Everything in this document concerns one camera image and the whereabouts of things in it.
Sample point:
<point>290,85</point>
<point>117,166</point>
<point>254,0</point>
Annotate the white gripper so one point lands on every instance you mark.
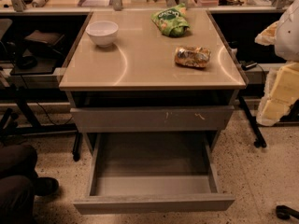
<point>288,36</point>

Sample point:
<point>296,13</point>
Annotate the black chair caster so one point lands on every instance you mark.
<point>284,212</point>

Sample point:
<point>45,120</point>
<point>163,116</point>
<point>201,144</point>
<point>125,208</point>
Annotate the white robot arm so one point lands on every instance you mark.
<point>286,47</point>

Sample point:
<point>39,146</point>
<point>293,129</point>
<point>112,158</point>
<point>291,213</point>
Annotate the open grey drawer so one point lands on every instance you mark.
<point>152,172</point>

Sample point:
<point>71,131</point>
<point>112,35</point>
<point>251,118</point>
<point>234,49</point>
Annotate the black shoe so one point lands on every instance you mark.
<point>45,186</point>

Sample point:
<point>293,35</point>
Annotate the grey drawer cabinet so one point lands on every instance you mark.
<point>139,69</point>

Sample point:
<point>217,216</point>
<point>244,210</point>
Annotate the closed grey upper drawer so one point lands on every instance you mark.
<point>151,119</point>

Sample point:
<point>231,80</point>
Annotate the black power adapter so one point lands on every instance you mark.
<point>248,65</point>

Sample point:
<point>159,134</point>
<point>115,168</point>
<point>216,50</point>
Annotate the person's dark trouser legs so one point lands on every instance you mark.
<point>17,192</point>

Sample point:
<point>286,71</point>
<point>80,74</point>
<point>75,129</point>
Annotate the white ceramic bowl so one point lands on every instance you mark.
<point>102,33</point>

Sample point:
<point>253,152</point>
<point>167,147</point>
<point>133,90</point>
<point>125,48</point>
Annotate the green chip bag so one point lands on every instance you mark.
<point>171,22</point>

